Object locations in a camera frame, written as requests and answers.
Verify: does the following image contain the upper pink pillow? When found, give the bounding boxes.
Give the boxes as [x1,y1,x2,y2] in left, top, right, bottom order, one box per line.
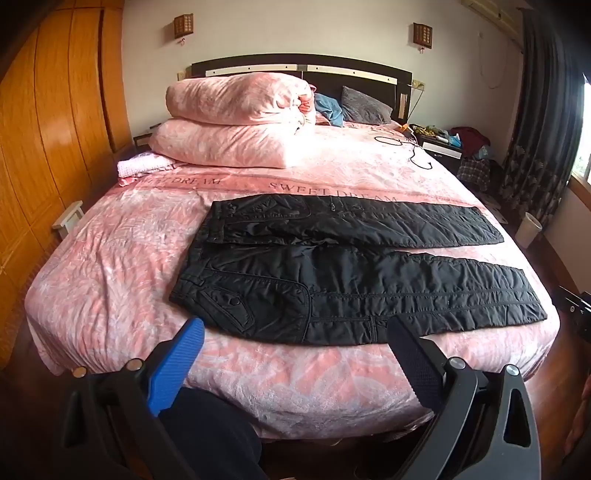
[165,76,317,134]

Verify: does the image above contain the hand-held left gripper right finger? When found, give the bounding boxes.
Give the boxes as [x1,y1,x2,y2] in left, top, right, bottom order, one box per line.
[387,315,542,480]

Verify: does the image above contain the large pink pillow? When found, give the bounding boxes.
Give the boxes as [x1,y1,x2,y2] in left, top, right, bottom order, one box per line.
[148,117,319,169]

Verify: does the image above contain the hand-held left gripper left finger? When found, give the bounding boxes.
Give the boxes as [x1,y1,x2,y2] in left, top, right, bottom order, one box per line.
[55,318,205,480]

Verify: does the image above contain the wooden wall lamp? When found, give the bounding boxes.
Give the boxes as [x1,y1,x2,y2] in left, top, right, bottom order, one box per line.
[174,14,194,44]
[412,22,433,51]

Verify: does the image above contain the red clothes pile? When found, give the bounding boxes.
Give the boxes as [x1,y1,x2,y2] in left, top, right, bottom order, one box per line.
[450,126,491,158]

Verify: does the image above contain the black quilted pants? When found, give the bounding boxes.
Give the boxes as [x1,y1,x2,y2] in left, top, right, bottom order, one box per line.
[169,194,548,347]

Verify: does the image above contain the wooden wardrobe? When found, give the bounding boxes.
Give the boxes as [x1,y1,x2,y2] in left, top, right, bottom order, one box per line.
[0,4,134,301]

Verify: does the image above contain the white air conditioner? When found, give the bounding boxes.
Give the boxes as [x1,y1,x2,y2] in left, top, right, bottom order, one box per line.
[462,0,525,35]

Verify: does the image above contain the small white stool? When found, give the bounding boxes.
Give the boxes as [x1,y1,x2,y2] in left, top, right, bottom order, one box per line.
[52,202,86,240]

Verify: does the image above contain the white trash bin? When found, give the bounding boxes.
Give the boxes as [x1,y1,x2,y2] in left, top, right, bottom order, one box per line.
[515,212,543,248]

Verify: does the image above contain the black cable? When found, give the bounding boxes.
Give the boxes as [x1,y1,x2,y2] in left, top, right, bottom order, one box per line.
[373,131,435,169]

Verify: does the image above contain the thin wall cord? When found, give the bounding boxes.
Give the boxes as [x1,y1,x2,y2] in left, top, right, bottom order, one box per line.
[478,28,509,89]

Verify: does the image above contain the grey pillow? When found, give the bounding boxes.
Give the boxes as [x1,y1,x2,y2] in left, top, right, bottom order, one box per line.
[341,85,394,124]

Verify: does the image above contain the blue cloth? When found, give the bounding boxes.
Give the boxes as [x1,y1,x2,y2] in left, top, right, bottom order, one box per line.
[314,93,345,127]

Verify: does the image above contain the dark cluttered nightstand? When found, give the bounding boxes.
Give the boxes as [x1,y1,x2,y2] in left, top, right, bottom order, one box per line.
[409,124,465,174]

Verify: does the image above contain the dark patterned curtain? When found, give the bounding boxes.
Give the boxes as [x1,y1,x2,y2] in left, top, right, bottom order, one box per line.
[501,9,587,227]

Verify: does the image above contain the plaid cloth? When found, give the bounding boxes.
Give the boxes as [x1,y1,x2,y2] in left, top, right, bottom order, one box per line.
[457,157,491,191]

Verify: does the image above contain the dark wooden headboard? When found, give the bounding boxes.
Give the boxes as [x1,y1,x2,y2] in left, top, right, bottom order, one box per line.
[191,53,413,125]

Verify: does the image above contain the window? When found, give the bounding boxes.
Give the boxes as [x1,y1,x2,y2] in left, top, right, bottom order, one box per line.
[570,74,591,185]

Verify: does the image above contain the bed with pink blanket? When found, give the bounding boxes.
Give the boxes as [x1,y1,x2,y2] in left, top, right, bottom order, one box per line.
[25,122,561,441]

